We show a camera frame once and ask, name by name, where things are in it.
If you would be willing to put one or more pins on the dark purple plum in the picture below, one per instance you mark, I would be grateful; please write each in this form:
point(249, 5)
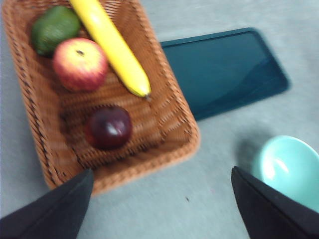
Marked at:
point(109, 128)

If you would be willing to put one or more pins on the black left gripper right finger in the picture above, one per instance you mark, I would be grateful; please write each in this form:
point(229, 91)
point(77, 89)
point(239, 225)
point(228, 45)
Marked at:
point(274, 219)

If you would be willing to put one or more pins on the mint green bowl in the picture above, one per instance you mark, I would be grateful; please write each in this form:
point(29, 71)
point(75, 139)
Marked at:
point(286, 164)

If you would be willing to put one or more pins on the brown wicker basket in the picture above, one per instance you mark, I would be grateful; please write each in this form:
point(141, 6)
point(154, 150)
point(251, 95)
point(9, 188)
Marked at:
point(154, 129)

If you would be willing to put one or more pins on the green avocado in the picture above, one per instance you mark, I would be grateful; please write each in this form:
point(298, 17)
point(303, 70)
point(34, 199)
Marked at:
point(54, 30)

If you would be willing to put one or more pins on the yellow banana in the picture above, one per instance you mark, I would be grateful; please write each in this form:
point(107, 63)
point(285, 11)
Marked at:
point(112, 42)

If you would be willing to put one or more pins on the red yellow apple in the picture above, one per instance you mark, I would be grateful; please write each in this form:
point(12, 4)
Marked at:
point(79, 64)

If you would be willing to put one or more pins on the dark teal rectangular tray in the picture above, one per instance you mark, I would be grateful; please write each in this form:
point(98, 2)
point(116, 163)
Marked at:
point(224, 74)

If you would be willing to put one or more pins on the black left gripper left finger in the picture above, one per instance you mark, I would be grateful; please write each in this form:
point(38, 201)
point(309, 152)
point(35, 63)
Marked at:
point(49, 216)

